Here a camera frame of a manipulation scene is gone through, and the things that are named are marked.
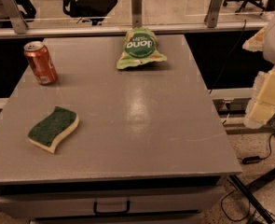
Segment black hanging cable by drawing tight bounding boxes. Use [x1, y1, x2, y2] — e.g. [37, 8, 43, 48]
[209, 19, 248, 95]

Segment metal bracket right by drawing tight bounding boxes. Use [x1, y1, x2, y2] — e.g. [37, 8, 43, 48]
[204, 0, 223, 28]

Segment metal bracket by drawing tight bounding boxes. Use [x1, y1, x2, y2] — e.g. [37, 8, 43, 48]
[1, 0, 28, 35]
[204, 0, 223, 28]
[131, 0, 142, 28]

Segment black floor cable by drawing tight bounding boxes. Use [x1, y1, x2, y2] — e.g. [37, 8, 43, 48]
[220, 184, 256, 223]

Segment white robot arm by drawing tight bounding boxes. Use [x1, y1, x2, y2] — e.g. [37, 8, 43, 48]
[242, 15, 275, 129]

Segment black power adapter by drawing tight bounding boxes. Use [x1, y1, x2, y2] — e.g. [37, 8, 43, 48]
[241, 156, 262, 165]

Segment orange soda can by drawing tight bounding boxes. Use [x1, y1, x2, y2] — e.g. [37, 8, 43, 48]
[23, 41, 58, 85]

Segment metal bracket centre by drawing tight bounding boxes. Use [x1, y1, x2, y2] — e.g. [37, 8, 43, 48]
[131, 0, 142, 28]

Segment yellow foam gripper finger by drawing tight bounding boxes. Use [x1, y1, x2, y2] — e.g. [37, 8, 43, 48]
[242, 27, 266, 52]
[243, 66, 275, 129]

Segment black office chair centre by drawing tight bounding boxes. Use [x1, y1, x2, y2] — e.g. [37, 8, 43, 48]
[62, 0, 117, 26]

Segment metal bracket left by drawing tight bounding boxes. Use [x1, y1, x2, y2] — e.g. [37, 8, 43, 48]
[1, 0, 28, 35]

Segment grey cabinet drawer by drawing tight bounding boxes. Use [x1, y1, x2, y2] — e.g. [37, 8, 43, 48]
[0, 186, 225, 219]

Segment green and yellow sponge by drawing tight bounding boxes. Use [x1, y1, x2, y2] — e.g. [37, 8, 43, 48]
[28, 106, 79, 154]

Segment black drawer handle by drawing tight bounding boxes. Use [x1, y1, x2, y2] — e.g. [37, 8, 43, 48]
[93, 201, 131, 217]

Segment black chair far left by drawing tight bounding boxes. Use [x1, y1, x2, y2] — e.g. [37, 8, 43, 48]
[15, 0, 36, 22]

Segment green chip bag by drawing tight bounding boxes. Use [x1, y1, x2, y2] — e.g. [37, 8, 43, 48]
[117, 27, 167, 70]

